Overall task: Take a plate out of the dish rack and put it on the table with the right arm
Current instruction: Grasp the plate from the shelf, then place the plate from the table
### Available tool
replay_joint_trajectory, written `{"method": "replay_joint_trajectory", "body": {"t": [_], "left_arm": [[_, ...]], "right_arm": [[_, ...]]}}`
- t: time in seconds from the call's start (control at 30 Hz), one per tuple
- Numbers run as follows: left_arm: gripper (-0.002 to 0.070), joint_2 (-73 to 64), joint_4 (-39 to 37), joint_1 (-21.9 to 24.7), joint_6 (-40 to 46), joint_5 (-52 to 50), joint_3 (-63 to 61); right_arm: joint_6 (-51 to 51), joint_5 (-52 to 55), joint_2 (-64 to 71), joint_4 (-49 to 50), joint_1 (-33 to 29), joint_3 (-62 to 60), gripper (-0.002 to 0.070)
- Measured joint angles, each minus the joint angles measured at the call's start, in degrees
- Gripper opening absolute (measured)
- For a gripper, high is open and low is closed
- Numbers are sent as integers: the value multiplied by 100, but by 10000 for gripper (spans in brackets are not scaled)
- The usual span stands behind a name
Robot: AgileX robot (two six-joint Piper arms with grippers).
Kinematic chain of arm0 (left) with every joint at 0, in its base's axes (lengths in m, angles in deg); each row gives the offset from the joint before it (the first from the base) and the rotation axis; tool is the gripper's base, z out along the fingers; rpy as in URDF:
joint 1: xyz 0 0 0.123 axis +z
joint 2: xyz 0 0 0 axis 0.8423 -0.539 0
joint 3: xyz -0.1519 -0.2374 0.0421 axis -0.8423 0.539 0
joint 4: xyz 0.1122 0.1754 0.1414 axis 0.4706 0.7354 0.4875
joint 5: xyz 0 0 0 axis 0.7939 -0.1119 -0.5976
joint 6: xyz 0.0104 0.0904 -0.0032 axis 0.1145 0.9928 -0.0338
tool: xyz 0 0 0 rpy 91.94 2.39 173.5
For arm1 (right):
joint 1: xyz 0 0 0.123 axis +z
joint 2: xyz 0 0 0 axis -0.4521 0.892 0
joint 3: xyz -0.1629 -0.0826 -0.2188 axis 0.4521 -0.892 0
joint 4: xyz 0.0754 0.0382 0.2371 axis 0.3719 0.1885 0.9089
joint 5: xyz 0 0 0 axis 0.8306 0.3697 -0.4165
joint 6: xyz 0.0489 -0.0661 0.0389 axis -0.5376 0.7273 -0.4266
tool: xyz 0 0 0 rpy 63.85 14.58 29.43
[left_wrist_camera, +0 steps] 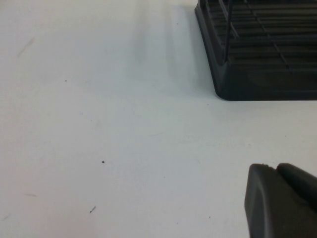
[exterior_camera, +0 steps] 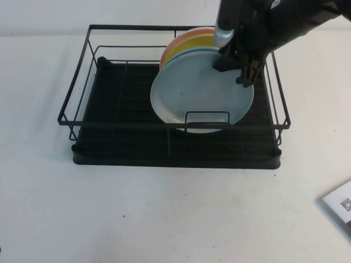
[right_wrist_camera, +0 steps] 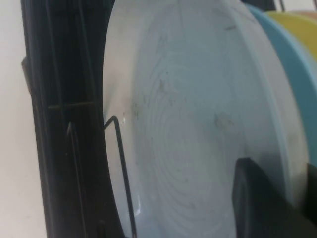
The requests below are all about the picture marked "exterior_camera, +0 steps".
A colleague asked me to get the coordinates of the black wire dish rack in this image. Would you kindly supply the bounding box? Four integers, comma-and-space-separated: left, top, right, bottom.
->
56, 24, 291, 157

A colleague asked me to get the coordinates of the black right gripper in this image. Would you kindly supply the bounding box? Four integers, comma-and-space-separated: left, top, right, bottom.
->
212, 0, 286, 88

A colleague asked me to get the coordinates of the orange round plate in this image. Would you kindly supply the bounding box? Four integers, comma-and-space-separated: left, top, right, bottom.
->
160, 28, 216, 69

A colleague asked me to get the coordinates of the yellow round plate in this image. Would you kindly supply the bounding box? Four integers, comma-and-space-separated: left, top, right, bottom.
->
161, 33, 220, 69

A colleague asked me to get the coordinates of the white paper with QR code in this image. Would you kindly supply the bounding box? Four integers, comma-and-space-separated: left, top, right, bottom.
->
322, 180, 351, 231

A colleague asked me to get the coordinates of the black plastic drip tray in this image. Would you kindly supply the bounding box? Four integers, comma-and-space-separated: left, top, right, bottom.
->
70, 56, 283, 171

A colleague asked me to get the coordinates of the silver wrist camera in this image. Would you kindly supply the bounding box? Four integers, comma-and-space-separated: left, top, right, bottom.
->
213, 0, 236, 47

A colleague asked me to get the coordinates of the cream round plate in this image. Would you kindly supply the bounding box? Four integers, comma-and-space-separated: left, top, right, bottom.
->
175, 26, 215, 38

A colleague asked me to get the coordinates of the blue round plate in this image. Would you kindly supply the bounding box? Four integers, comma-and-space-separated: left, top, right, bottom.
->
161, 47, 220, 70

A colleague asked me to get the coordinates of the white round plate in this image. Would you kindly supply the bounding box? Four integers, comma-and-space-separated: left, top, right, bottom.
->
150, 50, 254, 134

